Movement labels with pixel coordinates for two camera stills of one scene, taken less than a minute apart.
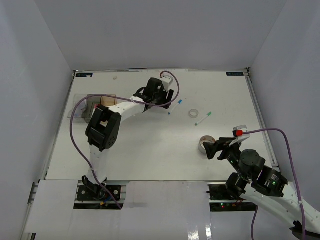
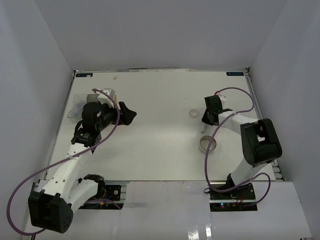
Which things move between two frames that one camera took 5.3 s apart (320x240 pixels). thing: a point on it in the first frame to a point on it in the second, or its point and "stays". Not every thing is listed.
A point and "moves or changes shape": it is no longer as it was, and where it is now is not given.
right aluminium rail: [259, 109] stays
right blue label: [235, 73] stays
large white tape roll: [205, 138] stays
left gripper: [165, 93] to [127, 115]
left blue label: [84, 75] stays
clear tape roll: [193, 113] stays
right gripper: [223, 144] to [204, 118]
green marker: [208, 114] moves or changes shape
